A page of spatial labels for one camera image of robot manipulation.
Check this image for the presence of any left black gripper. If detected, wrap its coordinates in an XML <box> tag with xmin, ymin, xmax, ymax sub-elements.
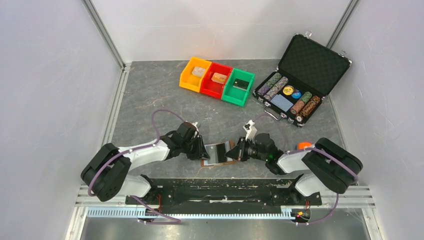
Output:
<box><xmin>181</xmin><ymin>134</ymin><xmax>210</xmax><ymax>161</ymax></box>

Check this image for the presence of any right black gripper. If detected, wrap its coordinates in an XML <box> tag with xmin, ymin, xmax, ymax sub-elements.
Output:
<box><xmin>224</xmin><ymin>136</ymin><xmax>268</xmax><ymax>162</ymax></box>

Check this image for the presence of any brown leather card holder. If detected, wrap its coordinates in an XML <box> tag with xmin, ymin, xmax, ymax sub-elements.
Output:
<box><xmin>200</xmin><ymin>140</ymin><xmax>236</xmax><ymax>167</ymax></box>

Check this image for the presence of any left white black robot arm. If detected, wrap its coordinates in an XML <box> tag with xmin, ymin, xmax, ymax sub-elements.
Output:
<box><xmin>80</xmin><ymin>121</ymin><xmax>209</xmax><ymax>204</ymax></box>

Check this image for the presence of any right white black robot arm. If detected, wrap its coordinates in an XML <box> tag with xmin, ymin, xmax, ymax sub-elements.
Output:
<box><xmin>225</xmin><ymin>133</ymin><xmax>363</xmax><ymax>204</ymax></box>

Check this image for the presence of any dark card in green bin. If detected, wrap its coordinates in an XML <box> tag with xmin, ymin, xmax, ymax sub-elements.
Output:
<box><xmin>232</xmin><ymin>78</ymin><xmax>250</xmax><ymax>91</ymax></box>

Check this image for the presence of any blue playing card deck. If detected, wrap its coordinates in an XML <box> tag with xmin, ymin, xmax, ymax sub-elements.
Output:
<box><xmin>270</xmin><ymin>94</ymin><xmax>294</xmax><ymax>112</ymax></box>

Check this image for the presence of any card stack in red bin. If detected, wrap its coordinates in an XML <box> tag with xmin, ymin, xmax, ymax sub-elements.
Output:
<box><xmin>211</xmin><ymin>72</ymin><xmax>227</xmax><ymax>84</ymax></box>

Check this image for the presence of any card stack in yellow bin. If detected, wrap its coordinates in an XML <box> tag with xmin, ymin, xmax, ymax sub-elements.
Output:
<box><xmin>191</xmin><ymin>66</ymin><xmax>206</xmax><ymax>78</ymax></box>

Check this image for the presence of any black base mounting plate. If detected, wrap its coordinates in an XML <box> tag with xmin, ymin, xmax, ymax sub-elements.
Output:
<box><xmin>140</xmin><ymin>175</ymin><xmax>322</xmax><ymax>214</ymax></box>

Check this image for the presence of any green plastic bin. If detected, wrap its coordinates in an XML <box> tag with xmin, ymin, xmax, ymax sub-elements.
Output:
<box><xmin>221</xmin><ymin>68</ymin><xmax>255</xmax><ymax>107</ymax></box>

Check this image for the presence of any orange blue tape roll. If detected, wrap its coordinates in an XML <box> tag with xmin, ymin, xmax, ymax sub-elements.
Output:
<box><xmin>296</xmin><ymin>142</ymin><xmax>313</xmax><ymax>150</ymax></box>

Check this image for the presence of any red plastic bin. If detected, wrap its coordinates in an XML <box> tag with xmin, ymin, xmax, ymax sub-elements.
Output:
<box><xmin>199</xmin><ymin>62</ymin><xmax>233</xmax><ymax>100</ymax></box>

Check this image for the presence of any yellow plastic bin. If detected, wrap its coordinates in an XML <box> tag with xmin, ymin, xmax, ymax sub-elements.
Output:
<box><xmin>179</xmin><ymin>56</ymin><xmax>212</xmax><ymax>93</ymax></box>

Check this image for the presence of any yellow dealer button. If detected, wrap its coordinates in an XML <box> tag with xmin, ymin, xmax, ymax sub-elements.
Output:
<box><xmin>282</xmin><ymin>85</ymin><xmax>295</xmax><ymax>96</ymax></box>

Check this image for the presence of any black poker chip case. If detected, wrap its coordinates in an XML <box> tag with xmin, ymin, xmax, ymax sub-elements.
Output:
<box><xmin>252</xmin><ymin>33</ymin><xmax>352</xmax><ymax>128</ymax></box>

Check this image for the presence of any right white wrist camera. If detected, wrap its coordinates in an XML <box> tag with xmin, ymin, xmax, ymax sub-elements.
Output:
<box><xmin>243</xmin><ymin>119</ymin><xmax>257</xmax><ymax>141</ymax></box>

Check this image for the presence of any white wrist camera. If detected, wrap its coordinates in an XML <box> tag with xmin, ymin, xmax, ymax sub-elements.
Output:
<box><xmin>243</xmin><ymin>119</ymin><xmax>257</xmax><ymax>141</ymax></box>
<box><xmin>186</xmin><ymin>121</ymin><xmax>200</xmax><ymax>133</ymax></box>

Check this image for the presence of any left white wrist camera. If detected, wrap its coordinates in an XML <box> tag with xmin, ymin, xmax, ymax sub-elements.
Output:
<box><xmin>186</xmin><ymin>121</ymin><xmax>200</xmax><ymax>133</ymax></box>

